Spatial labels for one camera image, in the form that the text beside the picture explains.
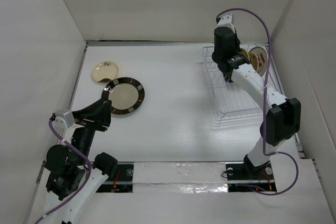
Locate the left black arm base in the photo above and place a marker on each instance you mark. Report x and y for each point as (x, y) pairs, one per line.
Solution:
(122, 182)

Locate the cream plate with floral print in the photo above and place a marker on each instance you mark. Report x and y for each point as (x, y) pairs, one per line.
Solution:
(105, 71)

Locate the gold and black plate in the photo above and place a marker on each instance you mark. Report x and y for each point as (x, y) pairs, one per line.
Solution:
(253, 60)

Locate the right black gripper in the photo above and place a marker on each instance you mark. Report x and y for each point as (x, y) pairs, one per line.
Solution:
(238, 47)

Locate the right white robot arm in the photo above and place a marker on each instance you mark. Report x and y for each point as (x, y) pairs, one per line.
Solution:
(281, 115)

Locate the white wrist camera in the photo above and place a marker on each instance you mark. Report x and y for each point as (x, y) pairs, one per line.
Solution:
(225, 21)
(63, 119)

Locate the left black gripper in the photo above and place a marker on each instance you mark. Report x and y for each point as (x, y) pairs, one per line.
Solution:
(99, 110)

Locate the woven bamboo plate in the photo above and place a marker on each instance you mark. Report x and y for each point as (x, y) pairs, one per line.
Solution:
(244, 53)

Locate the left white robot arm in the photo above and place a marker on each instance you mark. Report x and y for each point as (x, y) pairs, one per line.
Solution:
(73, 178)

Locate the white plate with red characters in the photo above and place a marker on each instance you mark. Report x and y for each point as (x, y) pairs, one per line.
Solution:
(262, 59)

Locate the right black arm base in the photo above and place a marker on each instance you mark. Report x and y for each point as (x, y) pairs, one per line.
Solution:
(239, 179)

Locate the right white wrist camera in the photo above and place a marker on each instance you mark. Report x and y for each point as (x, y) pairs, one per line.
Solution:
(225, 21)

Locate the black rimmed striped plate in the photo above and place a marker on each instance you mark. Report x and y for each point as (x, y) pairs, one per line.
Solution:
(126, 95)

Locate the white wire dish rack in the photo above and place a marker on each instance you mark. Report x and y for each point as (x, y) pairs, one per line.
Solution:
(229, 101)

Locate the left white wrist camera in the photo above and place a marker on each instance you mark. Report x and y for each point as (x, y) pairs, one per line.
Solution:
(63, 119)

